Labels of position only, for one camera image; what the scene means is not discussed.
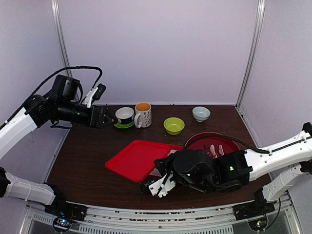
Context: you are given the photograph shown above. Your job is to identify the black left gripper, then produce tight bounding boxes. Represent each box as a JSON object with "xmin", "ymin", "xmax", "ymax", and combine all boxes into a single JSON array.
[{"xmin": 56, "ymin": 99, "xmax": 118, "ymax": 129}]

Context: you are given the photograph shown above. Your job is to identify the pink tongs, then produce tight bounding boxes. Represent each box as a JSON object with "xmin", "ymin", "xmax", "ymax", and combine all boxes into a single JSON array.
[{"xmin": 206, "ymin": 144, "xmax": 225, "ymax": 159}]

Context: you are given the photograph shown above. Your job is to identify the red tin box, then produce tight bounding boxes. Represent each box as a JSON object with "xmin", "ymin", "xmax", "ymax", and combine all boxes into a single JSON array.
[{"xmin": 149, "ymin": 150, "xmax": 178, "ymax": 177}]

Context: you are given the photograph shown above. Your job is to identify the red tin lid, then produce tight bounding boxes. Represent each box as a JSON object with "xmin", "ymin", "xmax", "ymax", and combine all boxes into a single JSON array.
[{"xmin": 105, "ymin": 140, "xmax": 183, "ymax": 183}]

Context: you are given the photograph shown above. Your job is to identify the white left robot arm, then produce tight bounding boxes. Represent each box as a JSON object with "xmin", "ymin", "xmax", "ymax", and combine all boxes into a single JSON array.
[{"xmin": 0, "ymin": 75, "xmax": 116, "ymax": 216}]

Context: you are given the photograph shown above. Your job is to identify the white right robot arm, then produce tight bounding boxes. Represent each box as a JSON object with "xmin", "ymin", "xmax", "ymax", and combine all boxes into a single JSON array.
[{"xmin": 148, "ymin": 122, "xmax": 312, "ymax": 215}]

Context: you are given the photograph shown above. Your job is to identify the green saucer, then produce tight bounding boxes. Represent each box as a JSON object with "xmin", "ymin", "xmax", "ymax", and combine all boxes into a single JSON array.
[{"xmin": 112, "ymin": 119, "xmax": 135, "ymax": 129}]

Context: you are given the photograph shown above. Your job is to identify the white dark-banded cup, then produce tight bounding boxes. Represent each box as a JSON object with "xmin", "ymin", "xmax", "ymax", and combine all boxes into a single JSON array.
[{"xmin": 115, "ymin": 107, "xmax": 135, "ymax": 124}]

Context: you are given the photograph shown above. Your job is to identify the patterned mug yellow inside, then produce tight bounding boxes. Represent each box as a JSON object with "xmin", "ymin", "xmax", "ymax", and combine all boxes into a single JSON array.
[{"xmin": 134, "ymin": 103, "xmax": 152, "ymax": 128}]

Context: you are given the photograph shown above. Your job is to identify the lime green bowl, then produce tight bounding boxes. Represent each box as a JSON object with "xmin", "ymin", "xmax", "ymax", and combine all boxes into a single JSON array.
[{"xmin": 163, "ymin": 117, "xmax": 185, "ymax": 136}]

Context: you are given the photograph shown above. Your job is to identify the pale blue ceramic bowl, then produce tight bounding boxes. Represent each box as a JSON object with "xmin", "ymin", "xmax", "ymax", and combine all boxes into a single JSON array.
[{"xmin": 192, "ymin": 106, "xmax": 211, "ymax": 122}]

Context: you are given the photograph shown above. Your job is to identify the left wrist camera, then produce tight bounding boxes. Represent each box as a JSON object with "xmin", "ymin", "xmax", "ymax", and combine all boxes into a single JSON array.
[{"xmin": 81, "ymin": 83, "xmax": 106, "ymax": 108}]

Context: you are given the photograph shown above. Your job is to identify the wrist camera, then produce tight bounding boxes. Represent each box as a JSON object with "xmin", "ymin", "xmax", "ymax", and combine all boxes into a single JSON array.
[
  {"xmin": 139, "ymin": 172, "xmax": 176, "ymax": 198},
  {"xmin": 81, "ymin": 83, "xmax": 106, "ymax": 108}
]

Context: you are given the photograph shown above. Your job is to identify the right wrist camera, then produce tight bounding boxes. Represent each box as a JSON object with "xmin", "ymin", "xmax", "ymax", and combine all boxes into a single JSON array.
[{"xmin": 139, "ymin": 172, "xmax": 176, "ymax": 198}]

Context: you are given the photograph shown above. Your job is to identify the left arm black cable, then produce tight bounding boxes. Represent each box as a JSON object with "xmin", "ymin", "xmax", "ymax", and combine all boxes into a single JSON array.
[{"xmin": 0, "ymin": 65, "xmax": 103, "ymax": 127}]

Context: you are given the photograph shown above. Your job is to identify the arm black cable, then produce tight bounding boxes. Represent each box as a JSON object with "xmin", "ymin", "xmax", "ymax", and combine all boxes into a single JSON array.
[
  {"xmin": 185, "ymin": 133, "xmax": 270, "ymax": 154},
  {"xmin": 0, "ymin": 65, "xmax": 103, "ymax": 127}
]

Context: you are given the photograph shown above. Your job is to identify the aluminium front rail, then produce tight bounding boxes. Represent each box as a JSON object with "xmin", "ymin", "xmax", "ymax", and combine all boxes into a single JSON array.
[{"xmin": 19, "ymin": 194, "xmax": 302, "ymax": 234}]

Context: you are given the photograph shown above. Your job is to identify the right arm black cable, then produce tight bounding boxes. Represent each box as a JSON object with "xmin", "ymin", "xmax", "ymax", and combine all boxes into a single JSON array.
[{"xmin": 185, "ymin": 133, "xmax": 270, "ymax": 154}]

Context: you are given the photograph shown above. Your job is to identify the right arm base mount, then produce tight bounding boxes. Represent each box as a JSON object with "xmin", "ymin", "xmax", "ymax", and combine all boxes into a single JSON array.
[{"xmin": 233, "ymin": 201, "xmax": 275, "ymax": 232}]

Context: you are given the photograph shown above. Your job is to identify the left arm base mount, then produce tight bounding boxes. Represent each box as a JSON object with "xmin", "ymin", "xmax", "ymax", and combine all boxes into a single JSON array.
[{"xmin": 44, "ymin": 202, "xmax": 87, "ymax": 234}]

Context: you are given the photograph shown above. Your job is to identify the left aluminium frame post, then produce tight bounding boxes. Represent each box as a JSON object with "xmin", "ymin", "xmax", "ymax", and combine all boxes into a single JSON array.
[{"xmin": 50, "ymin": 0, "xmax": 82, "ymax": 109}]

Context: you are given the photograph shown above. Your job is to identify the aluminium frame post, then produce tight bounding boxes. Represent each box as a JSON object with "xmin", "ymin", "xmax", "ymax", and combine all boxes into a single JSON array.
[
  {"xmin": 50, "ymin": 0, "xmax": 82, "ymax": 109},
  {"xmin": 235, "ymin": 0, "xmax": 266, "ymax": 109}
]

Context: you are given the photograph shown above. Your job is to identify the right aluminium frame post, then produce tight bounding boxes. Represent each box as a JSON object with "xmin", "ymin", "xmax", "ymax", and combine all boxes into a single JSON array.
[{"xmin": 235, "ymin": 0, "xmax": 266, "ymax": 109}]

